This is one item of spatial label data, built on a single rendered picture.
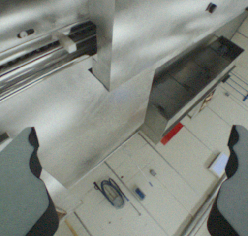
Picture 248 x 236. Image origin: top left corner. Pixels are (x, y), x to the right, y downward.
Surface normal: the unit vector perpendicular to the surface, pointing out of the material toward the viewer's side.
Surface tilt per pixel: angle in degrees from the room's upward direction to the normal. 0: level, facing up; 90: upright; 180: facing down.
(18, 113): 0
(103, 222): 90
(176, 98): 90
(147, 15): 0
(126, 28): 0
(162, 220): 90
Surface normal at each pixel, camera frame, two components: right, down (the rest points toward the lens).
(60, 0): 0.67, 0.67
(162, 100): 0.12, -0.52
